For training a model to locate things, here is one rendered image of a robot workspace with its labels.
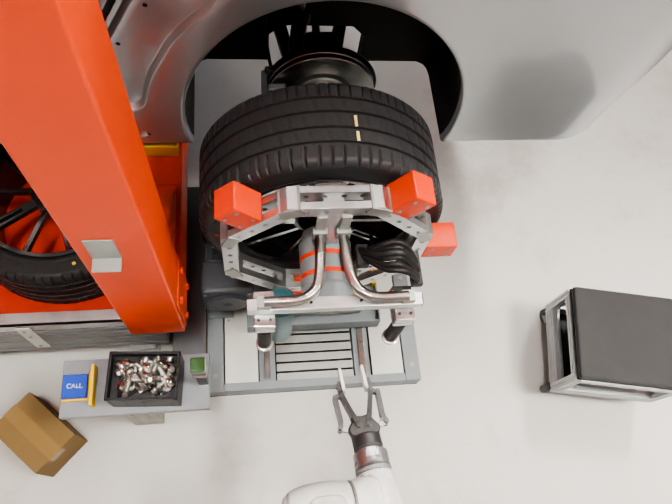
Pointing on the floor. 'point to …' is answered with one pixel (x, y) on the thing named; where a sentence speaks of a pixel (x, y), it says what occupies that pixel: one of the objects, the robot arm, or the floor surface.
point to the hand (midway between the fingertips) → (352, 378)
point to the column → (147, 419)
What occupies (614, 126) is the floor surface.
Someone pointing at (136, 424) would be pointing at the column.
